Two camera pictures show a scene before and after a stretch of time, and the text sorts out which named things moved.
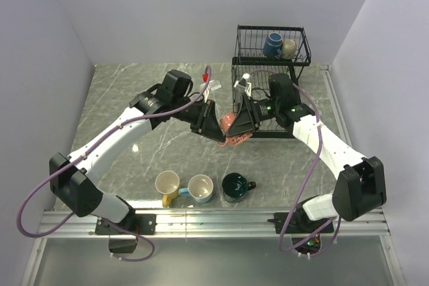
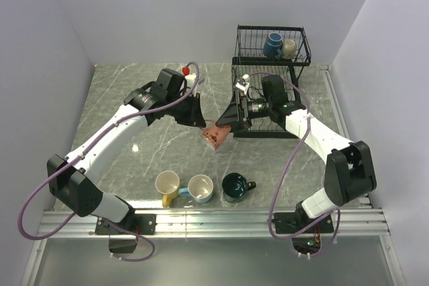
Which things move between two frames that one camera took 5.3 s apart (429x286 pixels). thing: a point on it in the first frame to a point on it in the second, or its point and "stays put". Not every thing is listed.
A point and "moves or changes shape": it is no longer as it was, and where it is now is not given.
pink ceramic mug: (226, 120) moves or changes shape
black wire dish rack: (266, 51) stays put
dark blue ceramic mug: (273, 45) stays put
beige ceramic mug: (289, 49) stays put
